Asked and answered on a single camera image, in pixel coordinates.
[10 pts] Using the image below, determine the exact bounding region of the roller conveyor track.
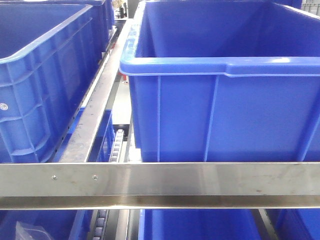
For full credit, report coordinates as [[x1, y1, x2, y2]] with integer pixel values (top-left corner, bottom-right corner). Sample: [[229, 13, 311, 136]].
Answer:
[[89, 129, 130, 240]]

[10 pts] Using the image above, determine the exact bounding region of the large blue rack bin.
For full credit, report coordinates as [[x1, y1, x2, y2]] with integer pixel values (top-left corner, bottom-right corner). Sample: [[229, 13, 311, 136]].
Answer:
[[120, 0, 320, 162]]

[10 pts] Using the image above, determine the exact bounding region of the blue lower rack bin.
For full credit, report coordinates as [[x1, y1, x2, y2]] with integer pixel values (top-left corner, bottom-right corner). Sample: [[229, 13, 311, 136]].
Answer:
[[138, 209, 261, 240]]

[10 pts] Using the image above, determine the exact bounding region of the steel rack crossbar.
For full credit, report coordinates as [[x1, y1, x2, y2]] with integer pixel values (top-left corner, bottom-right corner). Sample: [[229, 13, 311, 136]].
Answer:
[[0, 162, 320, 210]]

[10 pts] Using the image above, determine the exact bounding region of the blue rack crate left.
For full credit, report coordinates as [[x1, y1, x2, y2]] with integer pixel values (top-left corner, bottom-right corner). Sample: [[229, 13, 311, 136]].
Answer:
[[0, 0, 108, 163]]

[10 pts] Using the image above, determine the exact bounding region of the blue lower left bin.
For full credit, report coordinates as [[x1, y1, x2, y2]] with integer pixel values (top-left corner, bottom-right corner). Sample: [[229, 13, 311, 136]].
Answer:
[[0, 210, 93, 240]]

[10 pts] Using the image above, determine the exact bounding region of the steel rack divider rail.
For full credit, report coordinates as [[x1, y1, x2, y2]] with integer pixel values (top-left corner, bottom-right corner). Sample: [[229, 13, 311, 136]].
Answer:
[[58, 19, 133, 164]]

